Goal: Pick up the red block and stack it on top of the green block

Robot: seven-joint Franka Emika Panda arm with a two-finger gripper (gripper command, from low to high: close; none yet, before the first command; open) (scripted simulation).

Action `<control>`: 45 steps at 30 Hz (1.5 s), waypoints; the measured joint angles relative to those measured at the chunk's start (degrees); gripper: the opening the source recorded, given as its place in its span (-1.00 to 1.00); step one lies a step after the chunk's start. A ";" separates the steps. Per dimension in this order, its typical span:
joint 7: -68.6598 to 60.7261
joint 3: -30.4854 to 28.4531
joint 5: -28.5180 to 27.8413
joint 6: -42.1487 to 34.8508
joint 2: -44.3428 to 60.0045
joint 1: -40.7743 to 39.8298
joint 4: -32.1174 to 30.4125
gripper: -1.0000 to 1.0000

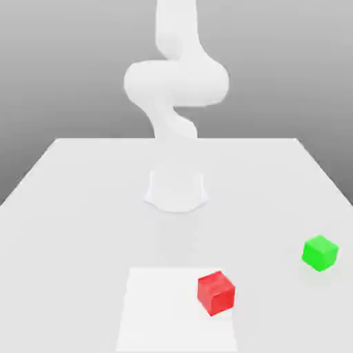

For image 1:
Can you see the small red cube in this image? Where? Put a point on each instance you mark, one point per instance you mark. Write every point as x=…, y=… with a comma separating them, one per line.
x=216, y=293

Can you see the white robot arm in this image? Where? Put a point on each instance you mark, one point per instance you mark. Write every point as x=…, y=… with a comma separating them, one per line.
x=176, y=82

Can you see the small green cube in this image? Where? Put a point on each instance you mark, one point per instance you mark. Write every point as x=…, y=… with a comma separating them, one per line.
x=320, y=253

